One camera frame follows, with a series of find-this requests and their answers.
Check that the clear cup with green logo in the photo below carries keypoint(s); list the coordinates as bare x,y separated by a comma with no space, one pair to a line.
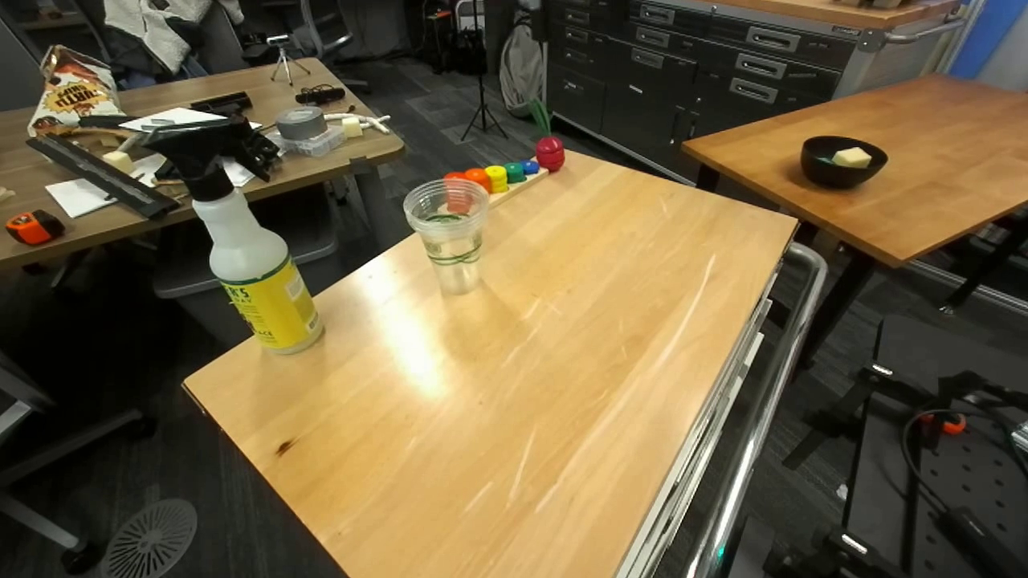
447,195

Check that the rainbow coloured toy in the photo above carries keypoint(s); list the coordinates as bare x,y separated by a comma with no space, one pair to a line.
508,195

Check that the red toy block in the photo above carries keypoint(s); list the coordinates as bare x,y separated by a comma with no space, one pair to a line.
458,195

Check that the yellow toy block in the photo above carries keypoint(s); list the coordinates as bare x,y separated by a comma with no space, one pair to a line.
496,179

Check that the orange toy block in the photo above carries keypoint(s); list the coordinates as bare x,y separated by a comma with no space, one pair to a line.
481,179

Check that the green toy block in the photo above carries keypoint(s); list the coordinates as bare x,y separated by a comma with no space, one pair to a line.
515,171

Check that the blue toy block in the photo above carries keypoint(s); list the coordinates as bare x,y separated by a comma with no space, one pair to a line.
530,168

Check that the red toy ball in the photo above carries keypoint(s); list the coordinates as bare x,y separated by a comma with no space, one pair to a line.
551,151

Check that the small green floor item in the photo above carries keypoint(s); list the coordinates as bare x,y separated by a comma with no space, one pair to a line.
537,117

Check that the black tripod stand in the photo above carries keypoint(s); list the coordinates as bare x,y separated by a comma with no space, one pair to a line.
483,67

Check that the white round floor fan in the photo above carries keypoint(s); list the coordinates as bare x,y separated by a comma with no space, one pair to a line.
521,60

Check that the light wooden office desk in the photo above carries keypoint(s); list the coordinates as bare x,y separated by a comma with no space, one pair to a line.
323,162

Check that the white spray bottle yellow label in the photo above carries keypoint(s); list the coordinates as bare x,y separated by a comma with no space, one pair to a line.
252,267

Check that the grey round container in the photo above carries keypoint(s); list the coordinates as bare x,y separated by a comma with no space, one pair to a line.
304,123

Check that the small black device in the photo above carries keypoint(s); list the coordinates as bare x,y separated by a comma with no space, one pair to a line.
319,96

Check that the black bowl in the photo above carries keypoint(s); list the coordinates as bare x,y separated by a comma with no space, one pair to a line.
844,179

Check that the flat black item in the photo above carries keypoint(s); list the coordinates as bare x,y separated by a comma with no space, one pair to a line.
221,104

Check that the pale yellow food piece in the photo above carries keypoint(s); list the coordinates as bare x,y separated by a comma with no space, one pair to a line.
854,160

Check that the dark office chair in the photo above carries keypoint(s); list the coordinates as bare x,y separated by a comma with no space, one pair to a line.
221,44

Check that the white paper sheet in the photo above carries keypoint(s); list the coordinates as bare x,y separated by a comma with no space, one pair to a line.
162,119

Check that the long black bar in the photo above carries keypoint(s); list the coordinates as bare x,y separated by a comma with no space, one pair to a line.
97,179

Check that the grey white jacket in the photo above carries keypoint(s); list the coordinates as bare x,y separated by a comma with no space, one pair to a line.
162,34

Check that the round grey perforated disc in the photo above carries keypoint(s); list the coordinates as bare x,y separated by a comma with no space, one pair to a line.
149,540

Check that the wooden table with black legs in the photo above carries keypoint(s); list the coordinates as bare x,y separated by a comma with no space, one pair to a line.
944,162

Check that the white paper card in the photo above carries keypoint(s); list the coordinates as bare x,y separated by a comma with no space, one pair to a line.
80,198

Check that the grey chair base leg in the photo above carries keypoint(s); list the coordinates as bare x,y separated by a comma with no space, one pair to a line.
67,452

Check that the printed snack bag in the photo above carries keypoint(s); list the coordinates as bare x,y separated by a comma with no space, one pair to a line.
74,99

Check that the orange tape measure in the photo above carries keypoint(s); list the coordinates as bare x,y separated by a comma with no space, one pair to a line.
34,230

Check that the black pegboard plate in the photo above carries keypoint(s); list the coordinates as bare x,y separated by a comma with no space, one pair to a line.
966,494

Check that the blue panel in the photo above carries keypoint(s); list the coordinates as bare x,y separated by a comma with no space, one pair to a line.
998,34

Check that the grey metal cart frame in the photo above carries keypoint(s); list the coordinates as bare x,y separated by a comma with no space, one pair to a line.
707,438

